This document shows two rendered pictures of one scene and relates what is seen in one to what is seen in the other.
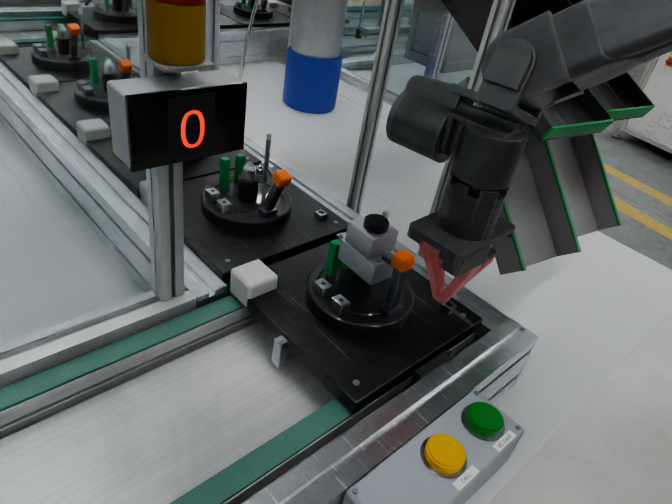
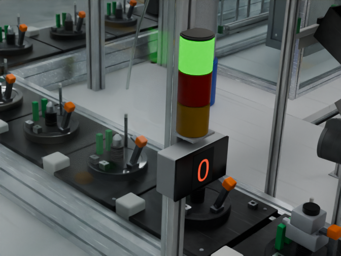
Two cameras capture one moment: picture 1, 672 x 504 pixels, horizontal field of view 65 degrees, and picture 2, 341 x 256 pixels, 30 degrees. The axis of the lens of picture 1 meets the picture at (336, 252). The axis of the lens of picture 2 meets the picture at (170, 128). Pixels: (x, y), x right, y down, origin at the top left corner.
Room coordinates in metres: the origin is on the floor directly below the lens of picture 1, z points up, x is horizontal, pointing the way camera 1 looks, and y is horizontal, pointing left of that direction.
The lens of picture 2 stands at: (-0.40, 0.19, 1.69)
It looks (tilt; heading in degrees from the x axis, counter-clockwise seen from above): 26 degrees down; 1
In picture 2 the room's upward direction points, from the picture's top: 2 degrees clockwise
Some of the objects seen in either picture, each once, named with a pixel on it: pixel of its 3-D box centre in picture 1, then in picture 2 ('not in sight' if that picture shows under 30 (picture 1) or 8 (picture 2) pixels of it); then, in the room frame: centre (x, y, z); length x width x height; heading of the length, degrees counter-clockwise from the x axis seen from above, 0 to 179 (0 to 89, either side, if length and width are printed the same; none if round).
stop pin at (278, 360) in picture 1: (279, 351); not in sight; (0.45, 0.04, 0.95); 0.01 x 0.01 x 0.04; 48
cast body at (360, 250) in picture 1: (366, 239); (304, 220); (0.55, -0.03, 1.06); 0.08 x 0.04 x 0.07; 46
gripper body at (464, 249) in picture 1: (469, 209); not in sight; (0.47, -0.12, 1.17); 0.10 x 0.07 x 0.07; 139
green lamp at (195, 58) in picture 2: not in sight; (196, 53); (0.48, 0.17, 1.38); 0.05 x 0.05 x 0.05
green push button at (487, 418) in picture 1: (483, 421); not in sight; (0.39, -0.19, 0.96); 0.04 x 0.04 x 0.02
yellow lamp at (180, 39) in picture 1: (176, 28); (193, 116); (0.48, 0.17, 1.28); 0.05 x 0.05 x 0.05
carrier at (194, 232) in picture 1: (248, 184); (197, 190); (0.71, 0.15, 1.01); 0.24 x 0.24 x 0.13; 48
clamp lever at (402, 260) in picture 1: (392, 277); (328, 244); (0.51, -0.07, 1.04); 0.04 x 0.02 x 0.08; 48
